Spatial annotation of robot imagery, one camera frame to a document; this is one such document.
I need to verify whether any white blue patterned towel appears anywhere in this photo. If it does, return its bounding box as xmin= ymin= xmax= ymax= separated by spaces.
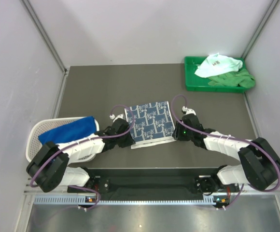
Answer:
xmin=125 ymin=101 xmax=175 ymax=149

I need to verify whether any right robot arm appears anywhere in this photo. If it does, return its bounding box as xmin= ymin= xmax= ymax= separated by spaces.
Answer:
xmin=173 ymin=113 xmax=280 ymax=192

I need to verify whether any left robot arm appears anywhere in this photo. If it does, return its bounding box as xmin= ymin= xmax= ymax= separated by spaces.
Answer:
xmin=27 ymin=118 xmax=135 ymax=192

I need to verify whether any green plastic tray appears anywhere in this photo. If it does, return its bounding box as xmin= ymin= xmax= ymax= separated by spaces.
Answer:
xmin=184 ymin=56 xmax=249 ymax=93

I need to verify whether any pale mint towel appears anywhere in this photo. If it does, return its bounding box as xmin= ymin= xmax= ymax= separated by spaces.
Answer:
xmin=195 ymin=53 xmax=243 ymax=78

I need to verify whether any green towel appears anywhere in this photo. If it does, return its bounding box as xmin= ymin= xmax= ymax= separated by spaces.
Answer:
xmin=208 ymin=69 xmax=255 ymax=88

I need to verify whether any white perforated plastic basket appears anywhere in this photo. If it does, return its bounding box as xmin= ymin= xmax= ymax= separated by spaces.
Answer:
xmin=26 ymin=117 xmax=105 ymax=164

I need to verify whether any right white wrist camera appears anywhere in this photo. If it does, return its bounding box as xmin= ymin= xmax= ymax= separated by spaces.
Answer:
xmin=182 ymin=106 xmax=196 ymax=116

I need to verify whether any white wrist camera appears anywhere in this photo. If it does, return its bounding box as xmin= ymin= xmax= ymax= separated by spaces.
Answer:
xmin=109 ymin=114 xmax=125 ymax=122
xmin=182 ymin=106 xmax=196 ymax=116

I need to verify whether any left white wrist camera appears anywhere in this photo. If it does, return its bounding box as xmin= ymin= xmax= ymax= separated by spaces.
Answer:
xmin=109 ymin=114 xmax=125 ymax=122

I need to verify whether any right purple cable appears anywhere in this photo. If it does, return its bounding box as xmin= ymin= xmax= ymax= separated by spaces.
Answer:
xmin=171 ymin=94 xmax=280 ymax=210

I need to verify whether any purple cable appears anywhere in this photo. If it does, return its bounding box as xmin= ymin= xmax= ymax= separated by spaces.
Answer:
xmin=171 ymin=94 xmax=280 ymax=210
xmin=29 ymin=104 xmax=136 ymax=210

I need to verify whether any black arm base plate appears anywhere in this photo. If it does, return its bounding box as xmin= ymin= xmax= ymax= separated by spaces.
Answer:
xmin=84 ymin=175 xmax=238 ymax=194

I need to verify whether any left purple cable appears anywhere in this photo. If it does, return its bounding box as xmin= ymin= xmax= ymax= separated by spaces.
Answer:
xmin=29 ymin=104 xmax=136 ymax=210

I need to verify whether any grey slotted cable duct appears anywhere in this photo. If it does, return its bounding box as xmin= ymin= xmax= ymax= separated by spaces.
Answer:
xmin=33 ymin=195 xmax=227 ymax=205

